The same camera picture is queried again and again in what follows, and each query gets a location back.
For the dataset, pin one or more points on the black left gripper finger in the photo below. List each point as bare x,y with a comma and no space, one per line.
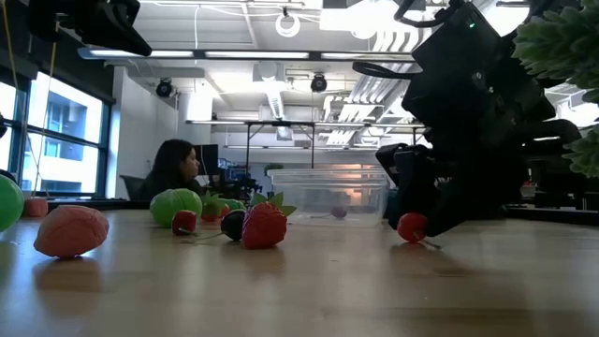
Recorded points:
128,39

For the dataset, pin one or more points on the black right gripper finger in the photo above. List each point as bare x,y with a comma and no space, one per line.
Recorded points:
404,187
463,206

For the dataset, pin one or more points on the red toy cherry tomato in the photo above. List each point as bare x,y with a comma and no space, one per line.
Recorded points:
412,228

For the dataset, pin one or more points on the dark red toy cherry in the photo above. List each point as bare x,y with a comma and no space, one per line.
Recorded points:
339,212

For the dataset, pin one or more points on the clear plastic tupperware container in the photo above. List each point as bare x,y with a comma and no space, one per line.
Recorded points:
304,196

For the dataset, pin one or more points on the red toy strawberry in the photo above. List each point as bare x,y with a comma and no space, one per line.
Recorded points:
263,227
209,208

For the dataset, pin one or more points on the long green toy pepper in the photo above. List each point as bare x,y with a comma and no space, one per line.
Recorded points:
234,204

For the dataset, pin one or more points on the light green toy cabbage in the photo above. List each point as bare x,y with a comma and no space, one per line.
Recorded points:
173,206

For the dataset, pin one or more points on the small red toy fruit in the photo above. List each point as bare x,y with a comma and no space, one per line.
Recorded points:
225,211

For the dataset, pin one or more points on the bright green toy lime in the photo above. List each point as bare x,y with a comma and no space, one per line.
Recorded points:
9,203

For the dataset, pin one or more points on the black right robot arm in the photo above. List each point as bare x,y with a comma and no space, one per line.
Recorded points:
458,70

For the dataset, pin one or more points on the long ceiling light bar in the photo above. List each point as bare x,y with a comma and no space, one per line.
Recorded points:
140,53

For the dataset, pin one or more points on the black round ceiling lamp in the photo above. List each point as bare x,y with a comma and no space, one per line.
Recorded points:
164,88
318,83

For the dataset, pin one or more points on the person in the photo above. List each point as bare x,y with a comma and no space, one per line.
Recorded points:
170,168

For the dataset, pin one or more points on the artificial green spiky plant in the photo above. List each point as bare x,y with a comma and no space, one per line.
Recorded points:
561,47

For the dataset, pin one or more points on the black computer monitor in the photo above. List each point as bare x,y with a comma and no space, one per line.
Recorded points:
208,159

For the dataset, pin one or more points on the white and black office chair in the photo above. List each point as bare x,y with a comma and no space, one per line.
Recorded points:
132,187

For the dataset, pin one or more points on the black toy cherry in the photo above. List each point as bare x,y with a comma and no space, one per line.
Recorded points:
232,225

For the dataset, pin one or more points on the red cherry with green stem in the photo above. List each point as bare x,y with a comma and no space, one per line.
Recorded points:
184,222

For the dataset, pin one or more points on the pink toy fruit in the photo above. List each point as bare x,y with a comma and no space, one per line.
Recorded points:
35,207
70,231

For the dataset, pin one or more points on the large window black frame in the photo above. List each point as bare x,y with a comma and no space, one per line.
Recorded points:
65,117

